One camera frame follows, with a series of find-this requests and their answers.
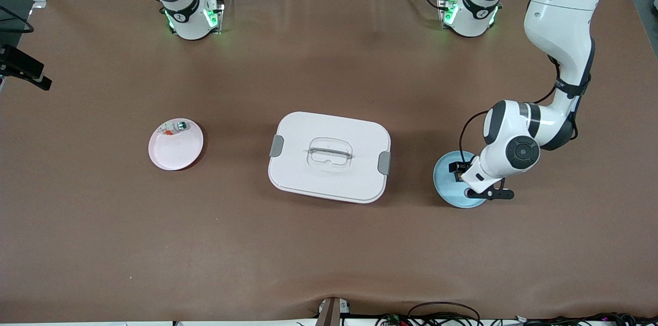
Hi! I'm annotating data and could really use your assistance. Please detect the black cable bundle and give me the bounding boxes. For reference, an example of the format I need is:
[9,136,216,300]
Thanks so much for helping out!
[514,312,658,326]

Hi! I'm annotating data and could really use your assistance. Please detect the blue round plate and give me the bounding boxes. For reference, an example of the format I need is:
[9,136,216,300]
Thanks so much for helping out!
[433,150,489,209]

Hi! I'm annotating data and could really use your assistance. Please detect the black arched cable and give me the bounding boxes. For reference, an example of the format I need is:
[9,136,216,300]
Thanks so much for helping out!
[408,301,482,326]

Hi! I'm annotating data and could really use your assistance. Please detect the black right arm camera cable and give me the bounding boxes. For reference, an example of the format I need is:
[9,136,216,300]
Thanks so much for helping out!
[0,5,35,34]

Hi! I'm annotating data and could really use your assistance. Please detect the coloured wire bundle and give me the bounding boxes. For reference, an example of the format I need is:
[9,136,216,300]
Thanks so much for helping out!
[375,313,412,326]

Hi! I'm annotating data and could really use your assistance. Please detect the camera mount post with bracket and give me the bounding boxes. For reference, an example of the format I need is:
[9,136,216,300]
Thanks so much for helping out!
[315,297,351,326]

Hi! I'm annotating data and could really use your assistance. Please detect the pink round plate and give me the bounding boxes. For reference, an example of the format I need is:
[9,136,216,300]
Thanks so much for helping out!
[148,118,204,171]

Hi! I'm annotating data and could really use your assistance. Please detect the white lidded box, grey latches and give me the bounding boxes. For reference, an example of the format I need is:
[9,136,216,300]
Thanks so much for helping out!
[268,111,392,204]

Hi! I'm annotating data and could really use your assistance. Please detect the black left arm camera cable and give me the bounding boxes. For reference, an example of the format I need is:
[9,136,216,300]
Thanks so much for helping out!
[459,56,579,162]

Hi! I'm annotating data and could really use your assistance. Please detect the white switch with green button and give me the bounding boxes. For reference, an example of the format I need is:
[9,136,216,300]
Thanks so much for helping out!
[160,120,190,136]

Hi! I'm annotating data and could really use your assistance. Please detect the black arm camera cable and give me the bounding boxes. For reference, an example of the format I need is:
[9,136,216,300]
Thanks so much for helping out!
[0,5,35,34]
[459,56,579,162]

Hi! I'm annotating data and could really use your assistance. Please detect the brown table mat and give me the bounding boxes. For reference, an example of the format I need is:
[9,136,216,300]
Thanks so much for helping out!
[0,0,658,324]

